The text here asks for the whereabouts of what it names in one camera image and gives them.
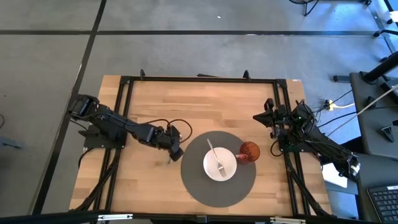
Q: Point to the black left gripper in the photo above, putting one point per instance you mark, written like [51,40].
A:
[161,140]

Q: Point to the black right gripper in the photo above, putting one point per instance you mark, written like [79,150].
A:
[278,119]

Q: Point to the red faceted plastic cup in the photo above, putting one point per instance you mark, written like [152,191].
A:
[250,151]

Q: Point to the silver fork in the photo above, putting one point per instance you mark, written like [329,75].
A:
[214,154]

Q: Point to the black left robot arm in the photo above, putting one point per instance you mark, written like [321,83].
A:
[112,123]

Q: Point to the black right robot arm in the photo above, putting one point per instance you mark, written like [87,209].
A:
[326,146]

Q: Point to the grey round woven placemat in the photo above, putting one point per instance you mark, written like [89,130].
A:
[199,186]

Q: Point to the white bowl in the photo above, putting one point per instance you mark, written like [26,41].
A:
[228,155]

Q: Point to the yellow power strip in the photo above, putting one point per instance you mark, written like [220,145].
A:
[330,105]

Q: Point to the white box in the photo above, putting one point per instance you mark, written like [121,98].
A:
[334,175]

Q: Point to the grey desk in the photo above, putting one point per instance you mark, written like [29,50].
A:
[373,140]

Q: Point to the black stand legs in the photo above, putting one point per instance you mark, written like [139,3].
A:
[311,6]

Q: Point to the black pole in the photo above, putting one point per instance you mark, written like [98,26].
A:
[382,68]

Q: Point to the black keyboard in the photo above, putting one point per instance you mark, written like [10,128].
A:
[385,203]

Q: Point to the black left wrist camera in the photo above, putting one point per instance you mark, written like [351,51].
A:
[174,131]

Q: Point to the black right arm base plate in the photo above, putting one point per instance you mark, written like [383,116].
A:
[286,146]

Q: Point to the black table frame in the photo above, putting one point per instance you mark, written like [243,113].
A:
[202,79]

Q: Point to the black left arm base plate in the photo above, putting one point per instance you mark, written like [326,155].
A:
[93,141]

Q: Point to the silver bracket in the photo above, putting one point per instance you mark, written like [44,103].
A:
[115,217]
[287,220]

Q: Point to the black overhead mount bar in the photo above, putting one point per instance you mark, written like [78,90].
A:
[46,217]

